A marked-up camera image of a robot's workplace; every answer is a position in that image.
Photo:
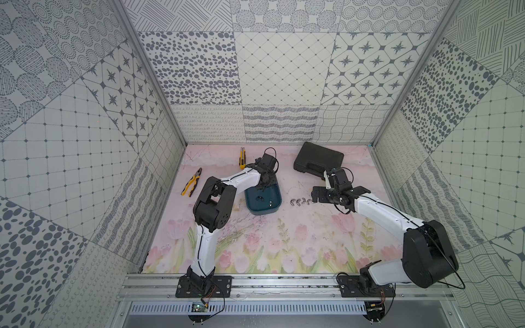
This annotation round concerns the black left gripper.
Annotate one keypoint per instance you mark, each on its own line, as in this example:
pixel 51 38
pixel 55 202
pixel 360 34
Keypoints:
pixel 266 178

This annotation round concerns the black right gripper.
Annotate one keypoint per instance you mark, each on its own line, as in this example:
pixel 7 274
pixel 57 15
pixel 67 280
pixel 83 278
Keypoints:
pixel 322 192

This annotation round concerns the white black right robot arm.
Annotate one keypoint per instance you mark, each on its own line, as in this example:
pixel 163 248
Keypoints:
pixel 428 256

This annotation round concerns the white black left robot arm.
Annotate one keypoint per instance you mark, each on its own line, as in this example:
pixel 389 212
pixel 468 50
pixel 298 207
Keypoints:
pixel 213 209

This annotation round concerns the teal plastic storage box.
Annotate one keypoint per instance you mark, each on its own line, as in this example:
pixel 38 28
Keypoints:
pixel 263 201

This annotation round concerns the yellow black utility knife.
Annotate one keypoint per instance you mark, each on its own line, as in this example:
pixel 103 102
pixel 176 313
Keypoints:
pixel 242 158

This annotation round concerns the black plastic tool case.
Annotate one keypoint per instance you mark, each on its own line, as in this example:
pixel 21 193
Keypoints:
pixel 316 160

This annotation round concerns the yellow black pliers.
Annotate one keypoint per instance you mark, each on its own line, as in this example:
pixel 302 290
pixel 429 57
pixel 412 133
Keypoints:
pixel 191 184

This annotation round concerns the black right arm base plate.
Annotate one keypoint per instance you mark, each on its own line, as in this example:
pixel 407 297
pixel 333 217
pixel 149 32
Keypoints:
pixel 353 286

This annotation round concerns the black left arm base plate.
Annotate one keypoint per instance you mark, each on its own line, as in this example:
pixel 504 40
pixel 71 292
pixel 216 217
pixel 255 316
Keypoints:
pixel 191 285

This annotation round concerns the aluminium mounting rail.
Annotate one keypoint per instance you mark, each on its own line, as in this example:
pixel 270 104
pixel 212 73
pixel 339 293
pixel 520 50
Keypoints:
pixel 268 287

